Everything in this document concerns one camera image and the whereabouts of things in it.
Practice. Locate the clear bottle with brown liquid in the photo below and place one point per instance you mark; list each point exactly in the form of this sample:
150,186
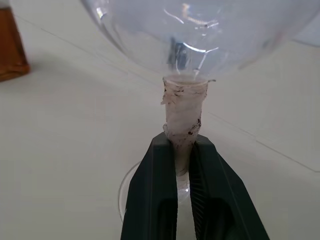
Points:
11,47

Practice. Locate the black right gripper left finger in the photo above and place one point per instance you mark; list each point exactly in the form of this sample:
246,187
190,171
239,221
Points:
150,195

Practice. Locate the clear wine glass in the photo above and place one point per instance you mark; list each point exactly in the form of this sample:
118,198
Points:
185,50

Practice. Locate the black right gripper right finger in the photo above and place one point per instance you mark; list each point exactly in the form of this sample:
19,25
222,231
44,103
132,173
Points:
222,195

